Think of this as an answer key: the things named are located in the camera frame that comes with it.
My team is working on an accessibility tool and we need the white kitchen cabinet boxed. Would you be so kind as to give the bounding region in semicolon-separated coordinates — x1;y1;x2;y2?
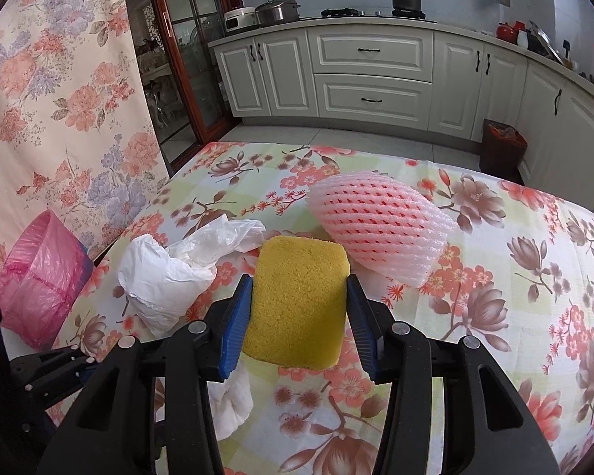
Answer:
209;24;594;213

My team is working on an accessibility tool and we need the steel pan lid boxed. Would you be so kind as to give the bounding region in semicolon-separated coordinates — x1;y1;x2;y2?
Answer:
527;21;565;63

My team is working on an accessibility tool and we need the black gas stove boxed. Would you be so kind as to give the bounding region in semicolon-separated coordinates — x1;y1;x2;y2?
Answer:
320;7;426;21

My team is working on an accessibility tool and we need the red kettle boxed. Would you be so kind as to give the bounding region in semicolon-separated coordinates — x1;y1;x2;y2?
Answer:
496;21;527;40

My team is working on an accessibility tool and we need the floral curtain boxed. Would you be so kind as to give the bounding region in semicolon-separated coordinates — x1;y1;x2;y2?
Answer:
0;0;171;278

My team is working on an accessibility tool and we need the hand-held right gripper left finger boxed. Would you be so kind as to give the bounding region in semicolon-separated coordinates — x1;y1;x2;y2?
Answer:
40;274;255;475

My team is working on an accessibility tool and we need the steel pressure cooker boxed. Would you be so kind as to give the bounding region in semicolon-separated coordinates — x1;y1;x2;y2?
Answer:
255;0;301;27

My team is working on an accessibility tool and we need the translucent plastic bag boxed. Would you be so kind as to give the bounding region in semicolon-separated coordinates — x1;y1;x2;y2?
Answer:
167;218;267;264

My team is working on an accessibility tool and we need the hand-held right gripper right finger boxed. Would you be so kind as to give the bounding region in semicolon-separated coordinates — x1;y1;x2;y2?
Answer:
345;274;562;475

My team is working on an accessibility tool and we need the white rice cooker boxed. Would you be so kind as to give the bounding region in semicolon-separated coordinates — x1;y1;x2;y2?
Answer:
224;6;258;35

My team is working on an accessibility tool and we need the pink foam fruit net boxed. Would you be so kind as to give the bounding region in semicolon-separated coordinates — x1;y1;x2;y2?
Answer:
305;169;460;288

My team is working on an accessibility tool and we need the bin with pink bag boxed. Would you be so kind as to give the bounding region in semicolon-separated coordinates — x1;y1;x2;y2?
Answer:
0;209;94;350

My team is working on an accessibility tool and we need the crumpled white paper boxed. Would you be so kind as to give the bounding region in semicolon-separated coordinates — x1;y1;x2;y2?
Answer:
118;235;217;336

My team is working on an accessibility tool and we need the plain yellow sponge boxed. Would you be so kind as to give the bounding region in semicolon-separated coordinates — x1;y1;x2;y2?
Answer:
242;236;350;370

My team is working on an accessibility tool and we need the brown waste bin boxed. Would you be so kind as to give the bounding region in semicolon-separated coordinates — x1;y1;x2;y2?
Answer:
479;119;528;179

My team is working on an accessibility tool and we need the floral tablecloth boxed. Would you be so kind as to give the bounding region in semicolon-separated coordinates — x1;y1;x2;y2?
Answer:
47;141;594;475

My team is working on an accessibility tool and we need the wooden glass door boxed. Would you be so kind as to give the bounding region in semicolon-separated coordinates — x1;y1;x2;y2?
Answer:
121;0;243;166

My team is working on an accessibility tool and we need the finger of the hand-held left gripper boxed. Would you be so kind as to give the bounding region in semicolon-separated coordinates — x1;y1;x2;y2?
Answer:
10;342;110;409

